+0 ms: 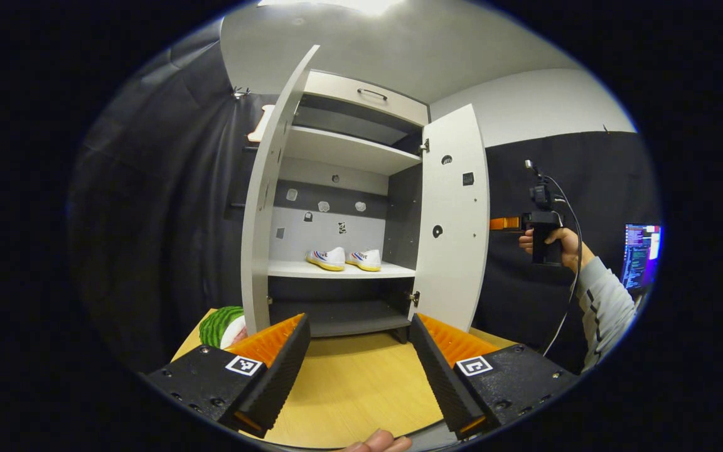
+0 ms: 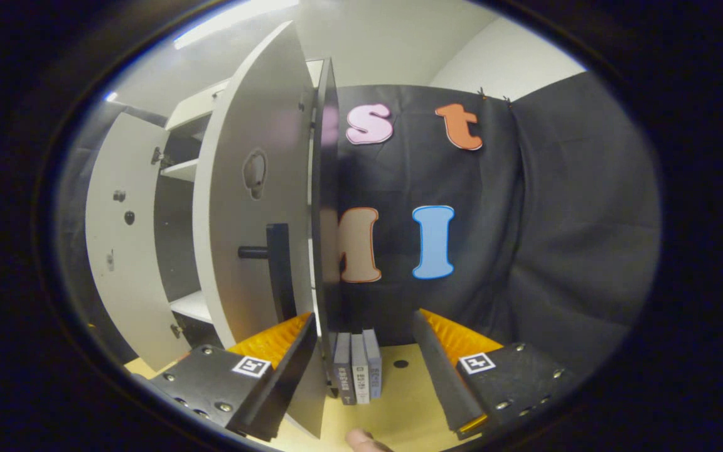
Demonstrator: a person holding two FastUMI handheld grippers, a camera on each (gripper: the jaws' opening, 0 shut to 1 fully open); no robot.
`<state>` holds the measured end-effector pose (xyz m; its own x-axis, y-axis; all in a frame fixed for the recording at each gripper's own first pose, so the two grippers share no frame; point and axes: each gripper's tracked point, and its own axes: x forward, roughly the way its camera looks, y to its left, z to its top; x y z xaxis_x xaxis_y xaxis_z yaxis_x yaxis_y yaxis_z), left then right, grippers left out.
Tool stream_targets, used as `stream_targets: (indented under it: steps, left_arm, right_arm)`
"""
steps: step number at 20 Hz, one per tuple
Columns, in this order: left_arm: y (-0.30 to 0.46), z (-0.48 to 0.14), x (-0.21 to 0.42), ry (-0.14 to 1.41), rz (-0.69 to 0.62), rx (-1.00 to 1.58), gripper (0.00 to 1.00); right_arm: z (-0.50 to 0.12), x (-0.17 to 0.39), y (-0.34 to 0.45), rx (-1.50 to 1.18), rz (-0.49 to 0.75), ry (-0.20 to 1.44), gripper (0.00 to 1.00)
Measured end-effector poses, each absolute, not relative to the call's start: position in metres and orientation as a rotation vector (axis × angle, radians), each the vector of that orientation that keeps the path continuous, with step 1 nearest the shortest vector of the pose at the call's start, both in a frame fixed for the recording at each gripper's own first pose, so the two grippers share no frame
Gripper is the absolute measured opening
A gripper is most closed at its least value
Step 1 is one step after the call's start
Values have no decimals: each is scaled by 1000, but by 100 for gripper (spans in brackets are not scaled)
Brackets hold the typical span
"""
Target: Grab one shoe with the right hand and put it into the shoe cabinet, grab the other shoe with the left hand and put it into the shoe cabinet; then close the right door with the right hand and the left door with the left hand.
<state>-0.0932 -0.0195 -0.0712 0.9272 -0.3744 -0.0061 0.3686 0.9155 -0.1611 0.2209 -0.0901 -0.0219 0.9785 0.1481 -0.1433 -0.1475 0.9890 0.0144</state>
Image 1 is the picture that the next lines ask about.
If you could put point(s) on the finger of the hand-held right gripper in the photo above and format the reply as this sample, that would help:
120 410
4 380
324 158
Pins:
506 223

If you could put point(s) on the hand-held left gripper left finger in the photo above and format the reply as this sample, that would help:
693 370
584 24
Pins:
277 376

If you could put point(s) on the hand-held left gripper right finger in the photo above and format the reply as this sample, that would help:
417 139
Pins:
440 376

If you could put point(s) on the white cabinet door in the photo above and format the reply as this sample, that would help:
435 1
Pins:
452 270
261 238

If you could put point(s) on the white shoe yellow sole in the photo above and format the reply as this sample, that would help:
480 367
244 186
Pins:
327 258
364 258

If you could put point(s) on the white shoe cabinet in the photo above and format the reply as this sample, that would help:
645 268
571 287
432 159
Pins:
349 150

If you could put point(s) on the white cabinet drawer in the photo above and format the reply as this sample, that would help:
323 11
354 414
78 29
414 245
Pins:
361 103

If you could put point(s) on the watermelon slice toy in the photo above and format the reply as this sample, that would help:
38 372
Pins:
217 326

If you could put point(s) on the computer monitor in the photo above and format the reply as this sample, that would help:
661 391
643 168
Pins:
641 254

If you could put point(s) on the ceiling light panel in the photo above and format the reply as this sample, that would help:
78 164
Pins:
336 5

